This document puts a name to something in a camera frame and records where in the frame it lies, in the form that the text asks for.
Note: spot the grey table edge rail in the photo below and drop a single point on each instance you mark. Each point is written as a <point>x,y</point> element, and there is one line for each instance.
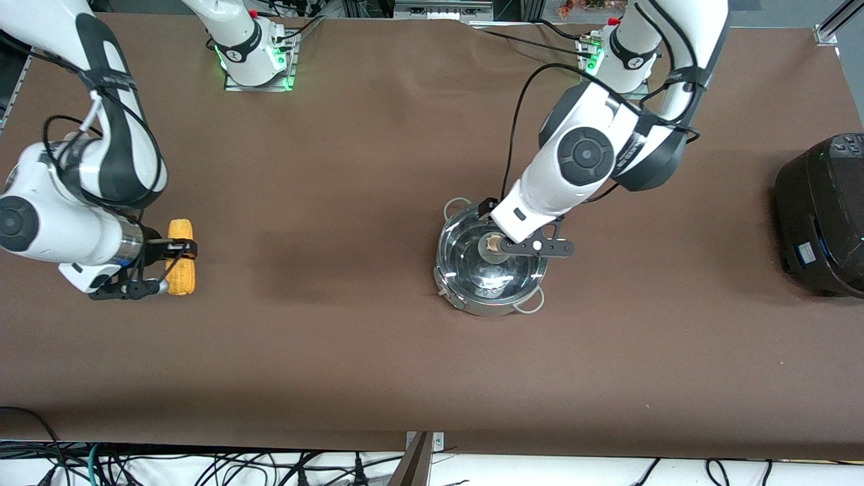
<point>17,88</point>

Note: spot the brown table cover sheet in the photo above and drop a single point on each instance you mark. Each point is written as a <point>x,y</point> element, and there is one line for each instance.
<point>337,351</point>

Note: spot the glass pot lid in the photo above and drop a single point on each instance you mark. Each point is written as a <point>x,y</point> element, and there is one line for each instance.
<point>466,270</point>

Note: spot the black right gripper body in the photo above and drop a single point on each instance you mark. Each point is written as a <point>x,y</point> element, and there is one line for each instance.
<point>153,250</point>

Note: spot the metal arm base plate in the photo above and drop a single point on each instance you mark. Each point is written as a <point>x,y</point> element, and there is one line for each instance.
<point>586,79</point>
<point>236,87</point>

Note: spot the stainless steel pot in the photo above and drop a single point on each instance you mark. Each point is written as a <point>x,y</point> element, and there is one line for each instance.
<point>467,304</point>

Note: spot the grey metal mounting bracket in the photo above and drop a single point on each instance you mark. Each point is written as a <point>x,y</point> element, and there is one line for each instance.
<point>439,442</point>

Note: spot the silver aluminium profile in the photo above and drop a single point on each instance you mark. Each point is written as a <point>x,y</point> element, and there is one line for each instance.
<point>833,23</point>

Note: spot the yellow corn cob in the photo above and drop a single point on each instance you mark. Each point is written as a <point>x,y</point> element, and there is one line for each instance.
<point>181,277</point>

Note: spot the grey equipment box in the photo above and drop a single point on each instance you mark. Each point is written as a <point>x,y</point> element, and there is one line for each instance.
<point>439,8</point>

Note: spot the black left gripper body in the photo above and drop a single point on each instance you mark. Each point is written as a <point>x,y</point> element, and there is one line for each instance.
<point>485,206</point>

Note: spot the black rice cooker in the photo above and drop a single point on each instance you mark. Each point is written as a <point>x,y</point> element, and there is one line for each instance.
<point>820,216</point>

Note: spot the grey slanted pole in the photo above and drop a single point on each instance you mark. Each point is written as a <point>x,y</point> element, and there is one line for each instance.
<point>410,469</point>

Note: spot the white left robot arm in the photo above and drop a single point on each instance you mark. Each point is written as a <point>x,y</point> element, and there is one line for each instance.
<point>584,155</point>

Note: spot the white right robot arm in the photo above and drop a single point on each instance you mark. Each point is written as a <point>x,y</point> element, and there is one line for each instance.
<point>40,229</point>

